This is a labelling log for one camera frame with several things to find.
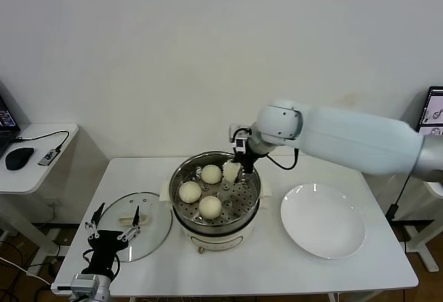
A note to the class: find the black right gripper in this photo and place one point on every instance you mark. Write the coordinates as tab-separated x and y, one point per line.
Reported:
246	160

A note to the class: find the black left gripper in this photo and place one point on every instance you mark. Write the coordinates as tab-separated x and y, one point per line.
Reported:
104	250

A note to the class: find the white steamed baozi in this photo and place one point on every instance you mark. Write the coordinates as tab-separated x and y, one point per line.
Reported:
212	174
231	172
190	192
210	207

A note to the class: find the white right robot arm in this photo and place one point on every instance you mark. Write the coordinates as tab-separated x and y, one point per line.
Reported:
346	139

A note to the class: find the stainless steel steamer basket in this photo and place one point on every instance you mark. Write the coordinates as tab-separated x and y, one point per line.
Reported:
239	201

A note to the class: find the white side desk with mouse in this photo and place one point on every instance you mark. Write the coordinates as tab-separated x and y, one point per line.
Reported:
34	180

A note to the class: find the small grey usb hub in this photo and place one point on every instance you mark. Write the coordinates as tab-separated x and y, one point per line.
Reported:
48	157

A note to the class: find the white round plate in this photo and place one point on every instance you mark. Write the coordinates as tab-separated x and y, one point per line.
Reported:
322	219

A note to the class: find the black computer mouse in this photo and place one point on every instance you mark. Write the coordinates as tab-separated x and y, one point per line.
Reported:
20	158

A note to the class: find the black laptop with dark screen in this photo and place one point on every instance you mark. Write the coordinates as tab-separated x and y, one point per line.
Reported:
7	118

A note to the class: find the white side desk with label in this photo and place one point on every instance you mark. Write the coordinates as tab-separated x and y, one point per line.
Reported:
418	239

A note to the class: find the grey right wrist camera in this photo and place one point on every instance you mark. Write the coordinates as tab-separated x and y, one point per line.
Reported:
240	142

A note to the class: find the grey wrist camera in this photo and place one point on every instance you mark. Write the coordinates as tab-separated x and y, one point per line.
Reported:
240	142
84	283

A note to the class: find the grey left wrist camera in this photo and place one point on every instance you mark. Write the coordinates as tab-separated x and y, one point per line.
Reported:
84	283

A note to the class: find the grey laptop showing camera views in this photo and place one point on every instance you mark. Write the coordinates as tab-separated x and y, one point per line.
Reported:
432	108

